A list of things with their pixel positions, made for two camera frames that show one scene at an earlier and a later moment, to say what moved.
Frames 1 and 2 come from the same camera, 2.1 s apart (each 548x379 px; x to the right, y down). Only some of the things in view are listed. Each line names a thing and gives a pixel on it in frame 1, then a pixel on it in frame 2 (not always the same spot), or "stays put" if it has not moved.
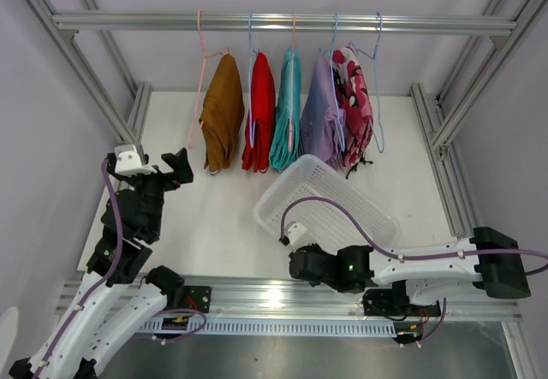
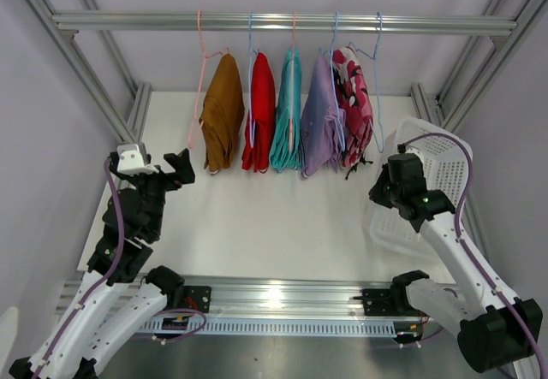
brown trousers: x=222 y=115 stays put
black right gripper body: x=313 y=248 → x=385 y=192
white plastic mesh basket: x=310 y=176 → x=446 y=162
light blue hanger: x=250 y=49 stays put
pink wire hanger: x=205 y=57 stays put
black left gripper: x=181 y=174 stays put
